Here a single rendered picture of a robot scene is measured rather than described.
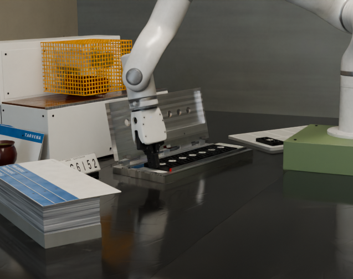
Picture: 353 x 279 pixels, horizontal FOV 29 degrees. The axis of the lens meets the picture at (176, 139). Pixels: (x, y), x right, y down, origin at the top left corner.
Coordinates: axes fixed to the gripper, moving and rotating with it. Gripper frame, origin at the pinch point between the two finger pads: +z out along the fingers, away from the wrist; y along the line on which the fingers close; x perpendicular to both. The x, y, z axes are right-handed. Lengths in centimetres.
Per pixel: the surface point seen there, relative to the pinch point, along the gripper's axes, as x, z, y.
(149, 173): -1.3, 3.1, -3.9
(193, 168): -7.0, 4.4, 8.7
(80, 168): 15.9, -1.3, -14.0
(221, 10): 119, -66, 211
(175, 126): 11.1, -7.8, 24.8
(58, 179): -9.5, -2.6, -43.0
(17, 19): 205, -80, 120
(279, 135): 2, 3, 72
